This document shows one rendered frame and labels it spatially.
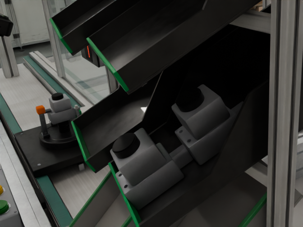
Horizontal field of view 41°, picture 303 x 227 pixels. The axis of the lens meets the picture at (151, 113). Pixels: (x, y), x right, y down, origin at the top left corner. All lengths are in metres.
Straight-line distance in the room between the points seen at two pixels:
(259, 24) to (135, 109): 0.28
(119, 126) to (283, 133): 0.27
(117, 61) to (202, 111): 0.10
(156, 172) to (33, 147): 0.72
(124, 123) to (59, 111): 0.51
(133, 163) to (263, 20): 0.19
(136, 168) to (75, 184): 0.61
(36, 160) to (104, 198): 0.38
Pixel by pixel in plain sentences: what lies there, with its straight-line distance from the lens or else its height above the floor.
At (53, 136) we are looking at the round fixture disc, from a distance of 1.11.
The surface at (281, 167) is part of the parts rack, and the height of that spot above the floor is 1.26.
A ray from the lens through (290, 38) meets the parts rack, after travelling 0.35.
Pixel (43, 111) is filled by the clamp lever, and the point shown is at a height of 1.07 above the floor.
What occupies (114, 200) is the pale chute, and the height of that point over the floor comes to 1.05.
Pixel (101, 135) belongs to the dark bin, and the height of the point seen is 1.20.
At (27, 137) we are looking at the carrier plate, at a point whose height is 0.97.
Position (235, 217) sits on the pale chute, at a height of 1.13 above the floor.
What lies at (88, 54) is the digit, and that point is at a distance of 1.05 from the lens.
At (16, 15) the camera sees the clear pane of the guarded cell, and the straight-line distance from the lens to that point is 2.15.
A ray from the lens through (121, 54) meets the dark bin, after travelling 0.42.
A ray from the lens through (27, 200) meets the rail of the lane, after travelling 0.95.
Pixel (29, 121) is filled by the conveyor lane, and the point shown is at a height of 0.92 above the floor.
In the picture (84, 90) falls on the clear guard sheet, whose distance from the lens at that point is 1.40.
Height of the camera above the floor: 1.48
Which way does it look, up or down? 25 degrees down
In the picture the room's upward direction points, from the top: 7 degrees counter-clockwise
